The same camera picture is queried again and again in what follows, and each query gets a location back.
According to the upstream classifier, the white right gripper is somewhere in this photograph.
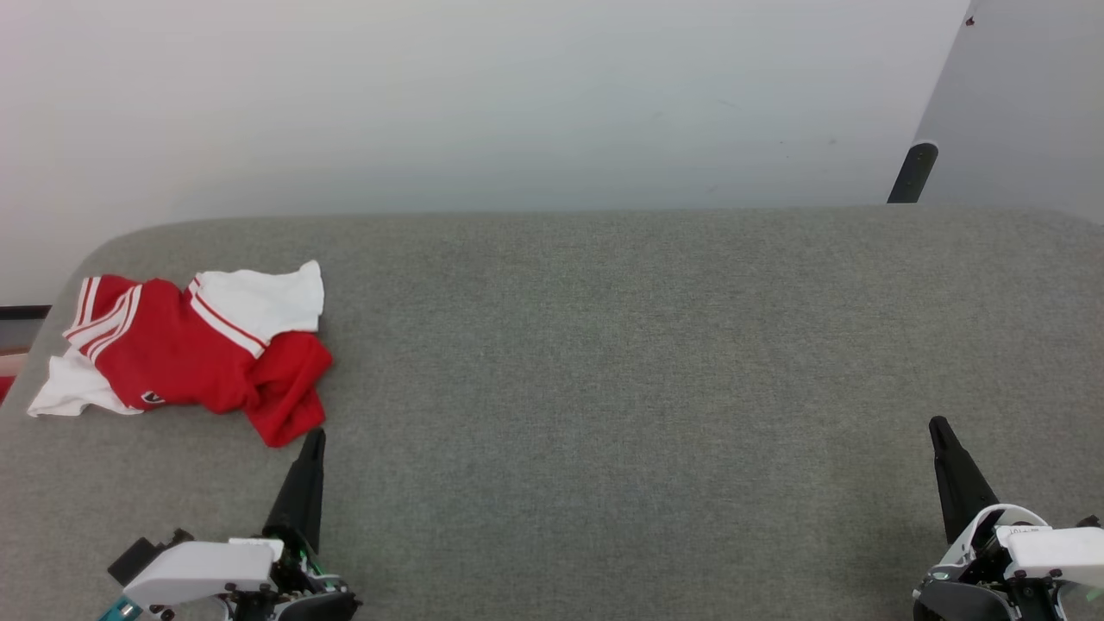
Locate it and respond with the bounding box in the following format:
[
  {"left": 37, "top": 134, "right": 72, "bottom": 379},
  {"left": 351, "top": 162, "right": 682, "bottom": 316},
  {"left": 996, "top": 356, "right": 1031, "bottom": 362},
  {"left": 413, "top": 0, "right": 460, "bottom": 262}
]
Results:
[{"left": 913, "top": 416, "right": 1104, "bottom": 621}]

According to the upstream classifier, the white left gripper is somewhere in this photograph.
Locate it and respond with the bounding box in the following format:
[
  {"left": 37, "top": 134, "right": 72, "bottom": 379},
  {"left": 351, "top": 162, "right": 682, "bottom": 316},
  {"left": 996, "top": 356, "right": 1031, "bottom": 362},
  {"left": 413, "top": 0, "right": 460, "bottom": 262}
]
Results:
[{"left": 121, "top": 428, "right": 363, "bottom": 621}]

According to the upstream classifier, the red and white jersey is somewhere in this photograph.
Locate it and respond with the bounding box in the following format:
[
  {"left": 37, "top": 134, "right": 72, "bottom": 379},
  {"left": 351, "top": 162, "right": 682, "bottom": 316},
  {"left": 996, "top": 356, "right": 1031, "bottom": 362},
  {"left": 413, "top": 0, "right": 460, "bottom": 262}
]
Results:
[{"left": 28, "top": 260, "right": 334, "bottom": 449}]

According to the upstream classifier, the grey panel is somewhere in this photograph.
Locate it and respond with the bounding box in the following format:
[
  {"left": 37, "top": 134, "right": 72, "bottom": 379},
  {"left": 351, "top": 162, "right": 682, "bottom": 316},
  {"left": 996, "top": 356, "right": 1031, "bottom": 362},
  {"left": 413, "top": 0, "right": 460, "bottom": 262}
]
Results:
[{"left": 913, "top": 0, "right": 1104, "bottom": 225}]

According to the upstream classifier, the black furniture leg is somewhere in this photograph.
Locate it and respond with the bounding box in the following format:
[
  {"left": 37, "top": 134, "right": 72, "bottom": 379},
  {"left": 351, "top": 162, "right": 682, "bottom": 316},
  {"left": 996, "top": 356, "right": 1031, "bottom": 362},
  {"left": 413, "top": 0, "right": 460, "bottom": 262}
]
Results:
[{"left": 888, "top": 141, "right": 939, "bottom": 204}]

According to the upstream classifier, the dark framed furniture piece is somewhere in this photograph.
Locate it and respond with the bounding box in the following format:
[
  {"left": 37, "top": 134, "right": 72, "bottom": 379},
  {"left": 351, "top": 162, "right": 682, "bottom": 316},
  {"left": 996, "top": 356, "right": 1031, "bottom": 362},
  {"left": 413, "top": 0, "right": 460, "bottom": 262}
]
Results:
[{"left": 0, "top": 305, "right": 52, "bottom": 379}]

